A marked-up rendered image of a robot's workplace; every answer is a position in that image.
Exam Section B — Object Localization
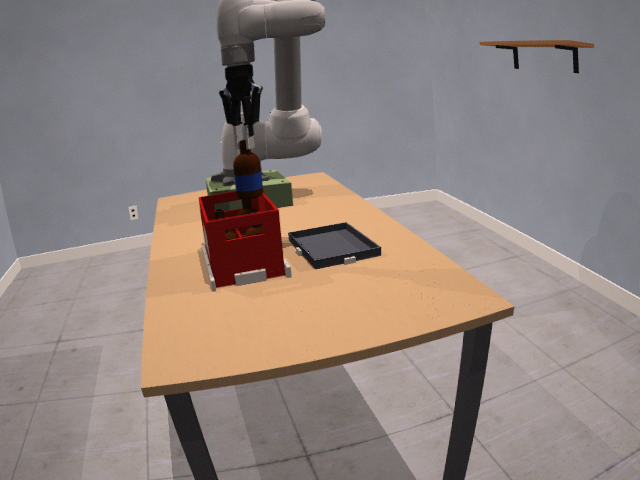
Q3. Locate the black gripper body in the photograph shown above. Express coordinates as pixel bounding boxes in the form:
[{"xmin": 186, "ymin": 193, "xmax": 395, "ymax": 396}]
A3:
[{"xmin": 225, "ymin": 64, "xmax": 254, "ymax": 98}]

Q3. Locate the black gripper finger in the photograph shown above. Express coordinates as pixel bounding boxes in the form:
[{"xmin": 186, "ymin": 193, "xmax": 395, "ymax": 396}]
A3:
[
  {"xmin": 238, "ymin": 83, "xmax": 263, "ymax": 149},
  {"xmin": 219, "ymin": 86, "xmax": 243, "ymax": 150}
]

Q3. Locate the red bottle crate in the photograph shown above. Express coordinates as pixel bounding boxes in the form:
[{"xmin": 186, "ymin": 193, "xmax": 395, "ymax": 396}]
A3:
[{"xmin": 199, "ymin": 191, "xmax": 286, "ymax": 288}]

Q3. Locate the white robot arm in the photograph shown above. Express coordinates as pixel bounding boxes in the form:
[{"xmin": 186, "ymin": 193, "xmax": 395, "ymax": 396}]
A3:
[{"xmin": 210, "ymin": 0, "xmax": 326, "ymax": 186}]

